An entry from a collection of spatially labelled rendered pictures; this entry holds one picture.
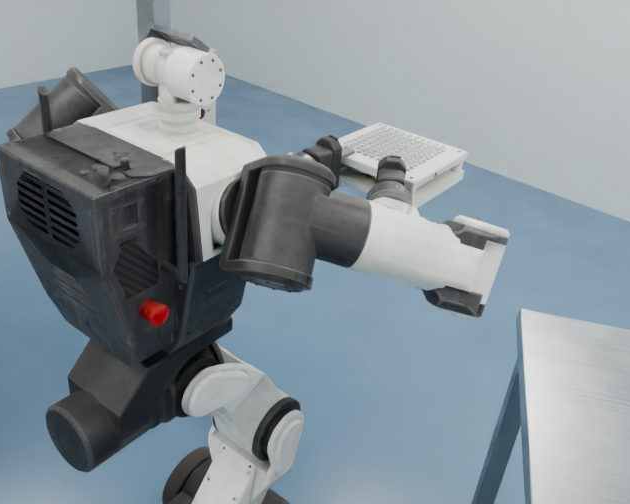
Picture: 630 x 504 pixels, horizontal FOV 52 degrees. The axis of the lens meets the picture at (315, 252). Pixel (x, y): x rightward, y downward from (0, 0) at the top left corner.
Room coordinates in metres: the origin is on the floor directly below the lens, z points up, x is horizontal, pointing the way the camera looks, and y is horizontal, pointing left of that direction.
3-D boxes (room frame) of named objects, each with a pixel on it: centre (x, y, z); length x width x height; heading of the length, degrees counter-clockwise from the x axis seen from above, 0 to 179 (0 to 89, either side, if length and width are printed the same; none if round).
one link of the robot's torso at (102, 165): (0.80, 0.24, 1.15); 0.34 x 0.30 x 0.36; 55
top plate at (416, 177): (1.36, -0.15, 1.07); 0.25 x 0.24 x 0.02; 55
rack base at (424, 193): (1.36, -0.15, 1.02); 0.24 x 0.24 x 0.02; 55
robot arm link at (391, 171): (1.14, -0.14, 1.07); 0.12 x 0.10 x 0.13; 177
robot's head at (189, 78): (0.84, 0.20, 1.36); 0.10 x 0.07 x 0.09; 55
